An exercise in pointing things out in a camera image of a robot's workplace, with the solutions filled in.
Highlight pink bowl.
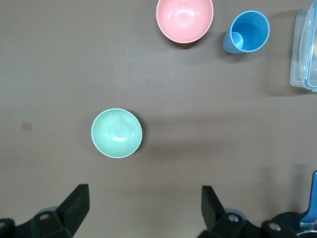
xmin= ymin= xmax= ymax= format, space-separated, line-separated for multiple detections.
xmin=156 ymin=0 xmax=214 ymax=44

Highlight glass lid blue knob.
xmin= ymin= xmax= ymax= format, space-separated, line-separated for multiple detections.
xmin=296 ymin=220 xmax=317 ymax=238

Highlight green bowl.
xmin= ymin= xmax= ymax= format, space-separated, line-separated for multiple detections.
xmin=91 ymin=108 xmax=144 ymax=159

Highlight black pot blue handle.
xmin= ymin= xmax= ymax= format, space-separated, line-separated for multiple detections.
xmin=296 ymin=170 xmax=317 ymax=238

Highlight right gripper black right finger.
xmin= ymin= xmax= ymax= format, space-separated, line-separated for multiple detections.
xmin=198 ymin=185 xmax=264 ymax=238

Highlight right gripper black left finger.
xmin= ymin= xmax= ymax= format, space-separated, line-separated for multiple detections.
xmin=14 ymin=183 xmax=90 ymax=238

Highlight clear plastic container blue clips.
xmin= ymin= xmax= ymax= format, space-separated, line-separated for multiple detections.
xmin=289 ymin=0 xmax=317 ymax=93

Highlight blue plastic cup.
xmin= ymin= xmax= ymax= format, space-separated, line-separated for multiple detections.
xmin=222 ymin=10 xmax=271 ymax=55

